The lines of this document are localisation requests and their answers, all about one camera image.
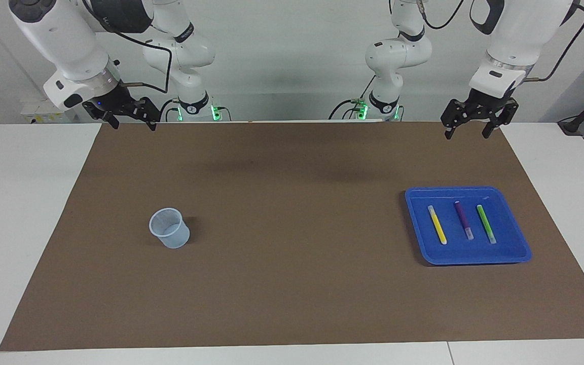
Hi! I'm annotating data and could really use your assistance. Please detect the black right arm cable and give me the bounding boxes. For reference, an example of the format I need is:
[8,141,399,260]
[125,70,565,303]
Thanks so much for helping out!
[82,0,173,94]

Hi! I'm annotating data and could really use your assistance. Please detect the black base cable bundle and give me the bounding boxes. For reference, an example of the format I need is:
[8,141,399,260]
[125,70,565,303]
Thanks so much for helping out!
[328,75,376,120]

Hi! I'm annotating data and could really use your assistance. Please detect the yellow pen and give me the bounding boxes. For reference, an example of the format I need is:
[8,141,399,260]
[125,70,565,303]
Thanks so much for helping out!
[427,205,448,245]

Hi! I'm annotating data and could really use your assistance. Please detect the blue plastic tray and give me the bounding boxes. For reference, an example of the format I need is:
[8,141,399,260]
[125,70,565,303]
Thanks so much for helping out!
[405,186,532,266]

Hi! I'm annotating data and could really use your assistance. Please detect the purple pen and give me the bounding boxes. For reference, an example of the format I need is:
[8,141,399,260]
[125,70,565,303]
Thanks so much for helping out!
[454,201,474,241]

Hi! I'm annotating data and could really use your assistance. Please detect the brown table mat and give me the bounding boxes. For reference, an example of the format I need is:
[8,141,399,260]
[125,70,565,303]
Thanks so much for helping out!
[0,121,584,352]

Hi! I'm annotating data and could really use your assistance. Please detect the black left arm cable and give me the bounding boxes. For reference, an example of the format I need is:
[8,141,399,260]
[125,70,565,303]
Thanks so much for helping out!
[419,0,584,83]

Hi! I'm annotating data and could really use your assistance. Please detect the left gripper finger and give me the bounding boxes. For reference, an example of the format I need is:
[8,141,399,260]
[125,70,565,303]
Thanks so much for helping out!
[441,99,470,140]
[482,99,520,139]

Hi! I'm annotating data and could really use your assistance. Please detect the translucent plastic cup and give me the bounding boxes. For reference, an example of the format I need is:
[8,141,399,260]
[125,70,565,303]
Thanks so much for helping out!
[149,207,191,249]

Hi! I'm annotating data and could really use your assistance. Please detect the green pen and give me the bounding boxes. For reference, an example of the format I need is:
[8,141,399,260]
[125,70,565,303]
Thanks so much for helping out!
[477,204,497,244]

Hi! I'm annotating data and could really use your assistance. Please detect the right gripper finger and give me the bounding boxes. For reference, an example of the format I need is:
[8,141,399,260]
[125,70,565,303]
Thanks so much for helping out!
[132,96,162,131]
[97,109,120,130]

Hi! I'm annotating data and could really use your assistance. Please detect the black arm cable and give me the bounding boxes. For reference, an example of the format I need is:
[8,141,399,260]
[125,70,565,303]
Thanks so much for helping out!
[82,0,173,94]
[419,0,584,83]

